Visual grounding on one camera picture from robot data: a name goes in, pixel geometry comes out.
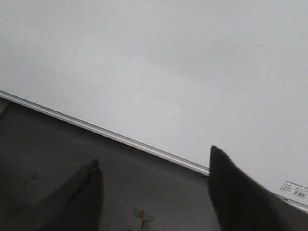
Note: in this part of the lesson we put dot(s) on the white barcode label sticker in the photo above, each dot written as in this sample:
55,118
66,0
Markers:
295,189

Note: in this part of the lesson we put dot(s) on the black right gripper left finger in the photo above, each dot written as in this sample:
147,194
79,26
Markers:
75,206

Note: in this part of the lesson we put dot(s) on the white whiteboard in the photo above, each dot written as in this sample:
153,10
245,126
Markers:
170,77

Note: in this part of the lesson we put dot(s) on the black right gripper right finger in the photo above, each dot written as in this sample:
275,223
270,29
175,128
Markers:
242,204

